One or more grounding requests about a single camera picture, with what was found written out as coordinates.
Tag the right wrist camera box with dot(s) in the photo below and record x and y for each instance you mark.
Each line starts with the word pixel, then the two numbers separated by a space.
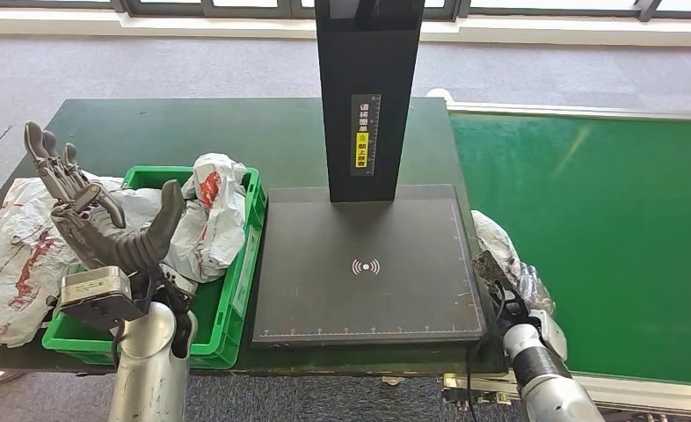
pixel 491 271

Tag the white parcel bag red streaks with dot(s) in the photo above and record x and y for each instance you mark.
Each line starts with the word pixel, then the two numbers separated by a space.
pixel 8 262

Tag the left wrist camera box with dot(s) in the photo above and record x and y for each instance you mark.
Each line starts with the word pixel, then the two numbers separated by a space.
pixel 98 294

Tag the ruler label with yellow sticker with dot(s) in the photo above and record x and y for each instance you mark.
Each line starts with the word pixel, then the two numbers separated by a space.
pixel 366 134

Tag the black inbound scanner machine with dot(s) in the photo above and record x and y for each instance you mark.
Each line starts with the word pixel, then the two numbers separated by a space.
pixel 369 70

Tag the dark green table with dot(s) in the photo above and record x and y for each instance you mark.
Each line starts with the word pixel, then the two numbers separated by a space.
pixel 205 128

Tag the white window sill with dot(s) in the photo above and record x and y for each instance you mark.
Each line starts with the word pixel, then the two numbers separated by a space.
pixel 147 26

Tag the green plastic delivery box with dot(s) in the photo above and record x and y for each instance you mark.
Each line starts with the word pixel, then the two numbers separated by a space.
pixel 229 314

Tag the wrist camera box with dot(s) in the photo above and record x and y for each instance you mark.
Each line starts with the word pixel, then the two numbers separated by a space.
pixel 98 294
pixel 491 271

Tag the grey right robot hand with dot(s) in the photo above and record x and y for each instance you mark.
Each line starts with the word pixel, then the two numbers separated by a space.
pixel 535 291

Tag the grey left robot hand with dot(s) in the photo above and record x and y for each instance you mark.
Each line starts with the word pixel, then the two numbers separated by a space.
pixel 106 244

